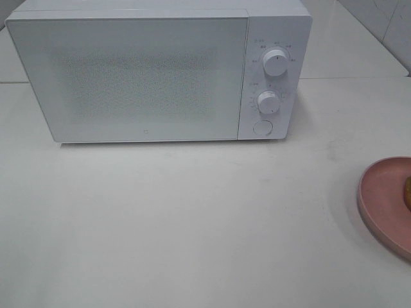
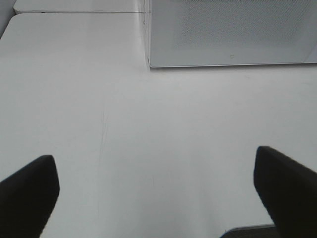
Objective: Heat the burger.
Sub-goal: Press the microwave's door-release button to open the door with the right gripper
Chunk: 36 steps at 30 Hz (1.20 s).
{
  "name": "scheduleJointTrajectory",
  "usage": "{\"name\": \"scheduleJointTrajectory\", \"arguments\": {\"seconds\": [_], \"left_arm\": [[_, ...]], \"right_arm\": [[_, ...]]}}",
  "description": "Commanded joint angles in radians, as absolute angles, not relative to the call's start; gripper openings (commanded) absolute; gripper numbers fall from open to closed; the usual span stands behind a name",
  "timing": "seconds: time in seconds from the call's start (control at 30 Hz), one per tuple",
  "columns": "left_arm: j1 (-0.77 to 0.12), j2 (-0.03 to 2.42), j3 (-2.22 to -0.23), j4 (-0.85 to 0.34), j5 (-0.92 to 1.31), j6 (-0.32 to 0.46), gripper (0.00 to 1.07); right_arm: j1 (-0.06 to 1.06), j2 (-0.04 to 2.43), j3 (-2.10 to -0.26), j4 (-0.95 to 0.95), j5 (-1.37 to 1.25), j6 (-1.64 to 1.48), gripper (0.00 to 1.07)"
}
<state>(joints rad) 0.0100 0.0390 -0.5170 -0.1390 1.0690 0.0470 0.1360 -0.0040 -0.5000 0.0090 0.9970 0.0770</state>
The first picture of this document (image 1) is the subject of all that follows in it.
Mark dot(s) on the round white door release button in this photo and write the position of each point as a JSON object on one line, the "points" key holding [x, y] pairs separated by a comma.
{"points": [[263, 128]]}

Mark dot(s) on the pink round plate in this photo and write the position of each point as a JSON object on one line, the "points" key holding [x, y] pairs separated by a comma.
{"points": [[382, 206]]}

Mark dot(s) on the burger with lettuce and cheese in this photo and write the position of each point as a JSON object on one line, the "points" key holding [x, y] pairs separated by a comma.
{"points": [[407, 193]]}

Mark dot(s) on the white microwave door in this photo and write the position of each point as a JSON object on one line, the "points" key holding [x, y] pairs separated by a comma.
{"points": [[135, 80]]}

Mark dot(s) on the lower white microwave knob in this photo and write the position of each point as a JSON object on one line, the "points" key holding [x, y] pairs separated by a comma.
{"points": [[268, 102]]}

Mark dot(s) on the white microwave knob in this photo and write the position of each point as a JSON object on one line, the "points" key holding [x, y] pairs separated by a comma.
{"points": [[268, 102], [275, 61]]}

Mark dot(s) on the upper white microwave knob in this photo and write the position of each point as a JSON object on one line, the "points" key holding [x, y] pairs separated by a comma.
{"points": [[275, 61]]}

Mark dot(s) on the white microwave oven body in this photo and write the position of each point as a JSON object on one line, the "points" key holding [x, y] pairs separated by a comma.
{"points": [[285, 24]]}

